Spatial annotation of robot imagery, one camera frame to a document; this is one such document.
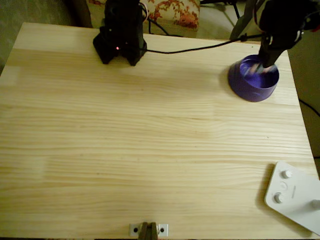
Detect candy with twisted ends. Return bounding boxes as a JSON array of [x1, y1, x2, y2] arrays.
[[245, 62, 277, 76]]

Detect purple plastic bowl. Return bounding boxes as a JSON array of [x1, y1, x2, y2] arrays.
[[227, 54, 280, 103]]

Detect black metal stand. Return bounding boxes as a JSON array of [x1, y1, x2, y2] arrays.
[[199, 0, 242, 21]]

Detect floral upholstered seat cushion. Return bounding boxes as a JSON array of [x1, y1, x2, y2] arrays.
[[86, 0, 201, 31]]

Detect white lamp base with knobs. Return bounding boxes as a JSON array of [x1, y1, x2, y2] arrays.
[[264, 160, 320, 236]]

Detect olive green clamp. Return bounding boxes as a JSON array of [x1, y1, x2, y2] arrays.
[[138, 221, 160, 240]]

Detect black floor cable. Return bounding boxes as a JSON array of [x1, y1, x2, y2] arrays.
[[298, 99, 320, 118]]

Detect black camera cable with ferrite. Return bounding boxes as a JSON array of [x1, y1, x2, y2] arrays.
[[144, 33, 265, 55]]

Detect black USB cable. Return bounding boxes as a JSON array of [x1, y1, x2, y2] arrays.
[[146, 17, 172, 37]]

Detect red white servo wire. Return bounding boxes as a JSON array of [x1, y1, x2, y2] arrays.
[[138, 1, 149, 24]]

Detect silver metal bracket plate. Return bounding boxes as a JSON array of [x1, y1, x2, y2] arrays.
[[128, 223, 169, 237]]

